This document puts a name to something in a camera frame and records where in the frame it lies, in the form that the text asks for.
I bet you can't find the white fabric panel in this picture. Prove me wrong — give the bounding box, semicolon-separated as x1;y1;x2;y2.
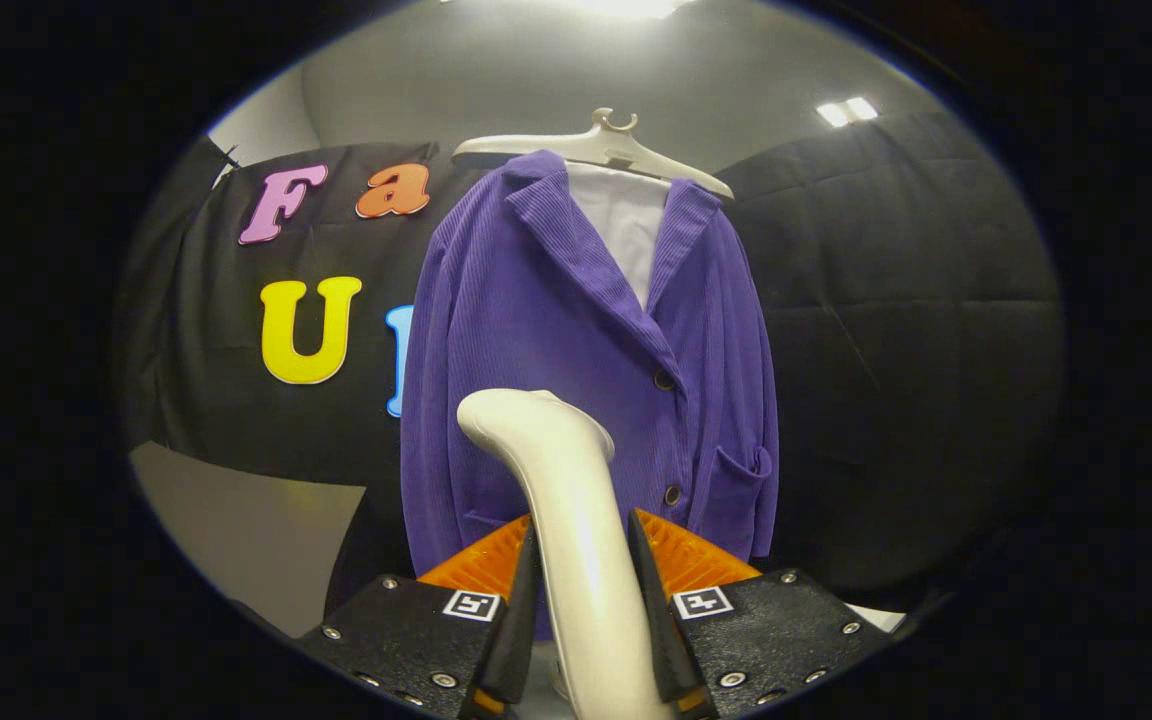
566;162;672;311

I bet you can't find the cream plastic clothes hanger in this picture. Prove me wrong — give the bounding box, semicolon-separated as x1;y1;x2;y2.
451;107;735;201

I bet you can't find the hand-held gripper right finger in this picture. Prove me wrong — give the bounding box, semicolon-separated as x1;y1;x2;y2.
628;507;892;717

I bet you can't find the white garment steamer nozzle with hose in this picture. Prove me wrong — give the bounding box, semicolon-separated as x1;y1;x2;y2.
456;388;677;720

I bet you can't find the grey cabinet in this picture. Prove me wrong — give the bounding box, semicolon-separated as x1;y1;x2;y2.
129;442;367;639

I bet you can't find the twin ceiling light panel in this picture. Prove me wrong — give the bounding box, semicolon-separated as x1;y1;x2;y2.
816;97;880;129

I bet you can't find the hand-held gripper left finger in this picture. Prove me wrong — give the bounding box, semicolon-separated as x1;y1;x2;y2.
296;514;543;719

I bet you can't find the purple corduroy jacket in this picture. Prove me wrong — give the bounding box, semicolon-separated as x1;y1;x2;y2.
399;150;780;641

